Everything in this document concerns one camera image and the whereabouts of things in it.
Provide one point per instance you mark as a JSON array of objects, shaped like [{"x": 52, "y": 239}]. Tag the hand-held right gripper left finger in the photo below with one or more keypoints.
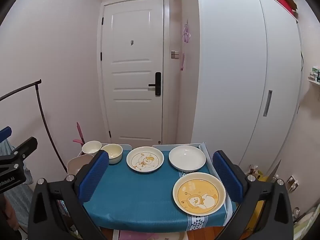
[{"x": 95, "y": 177}]

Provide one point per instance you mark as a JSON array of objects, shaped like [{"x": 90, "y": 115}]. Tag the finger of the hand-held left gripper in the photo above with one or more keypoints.
[
  {"x": 23, "y": 147},
  {"x": 5, "y": 132}
]

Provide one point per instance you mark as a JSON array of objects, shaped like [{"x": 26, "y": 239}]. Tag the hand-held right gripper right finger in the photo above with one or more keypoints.
[{"x": 228, "y": 178}]

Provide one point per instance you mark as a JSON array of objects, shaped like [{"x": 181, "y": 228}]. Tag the white bowl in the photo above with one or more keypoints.
[{"x": 90, "y": 148}]

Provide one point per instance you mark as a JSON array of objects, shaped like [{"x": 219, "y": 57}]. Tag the cream bowl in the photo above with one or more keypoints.
[{"x": 113, "y": 153}]

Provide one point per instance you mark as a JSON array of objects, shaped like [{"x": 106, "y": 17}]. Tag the yellow bear print plate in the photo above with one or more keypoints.
[{"x": 198, "y": 193}]

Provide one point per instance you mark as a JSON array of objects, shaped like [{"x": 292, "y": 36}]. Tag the plain white plate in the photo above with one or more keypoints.
[{"x": 187, "y": 157}]

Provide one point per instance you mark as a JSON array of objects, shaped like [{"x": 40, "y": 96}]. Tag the duck print plate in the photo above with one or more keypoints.
[{"x": 145, "y": 159}]

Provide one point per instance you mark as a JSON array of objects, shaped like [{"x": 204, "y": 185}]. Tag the striped blue cloth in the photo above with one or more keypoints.
[{"x": 17, "y": 195}]

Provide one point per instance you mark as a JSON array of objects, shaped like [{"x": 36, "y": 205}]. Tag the black clothes rack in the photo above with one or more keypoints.
[{"x": 41, "y": 110}]

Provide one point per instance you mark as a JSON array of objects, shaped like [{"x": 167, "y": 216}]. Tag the blue tablecloth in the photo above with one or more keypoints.
[{"x": 140, "y": 195}]

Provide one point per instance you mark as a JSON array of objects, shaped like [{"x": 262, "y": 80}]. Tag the white panel door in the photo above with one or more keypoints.
[{"x": 132, "y": 92}]

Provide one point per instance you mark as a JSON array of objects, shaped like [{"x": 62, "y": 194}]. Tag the white wardrobe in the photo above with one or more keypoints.
[{"x": 232, "y": 67}]

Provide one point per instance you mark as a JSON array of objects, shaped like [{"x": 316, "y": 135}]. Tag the red box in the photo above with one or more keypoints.
[{"x": 286, "y": 3}]

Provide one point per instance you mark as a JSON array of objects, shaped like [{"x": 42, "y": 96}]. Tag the wall power socket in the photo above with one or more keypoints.
[{"x": 292, "y": 182}]

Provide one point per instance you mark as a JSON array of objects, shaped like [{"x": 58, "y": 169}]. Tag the wall shelf with small boxes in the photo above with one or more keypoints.
[{"x": 314, "y": 76}]

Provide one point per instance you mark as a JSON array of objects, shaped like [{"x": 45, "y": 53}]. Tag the grey light switch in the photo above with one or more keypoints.
[{"x": 175, "y": 54}]

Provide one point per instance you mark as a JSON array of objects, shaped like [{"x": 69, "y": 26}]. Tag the pink bow wall decoration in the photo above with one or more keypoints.
[{"x": 186, "y": 33}]

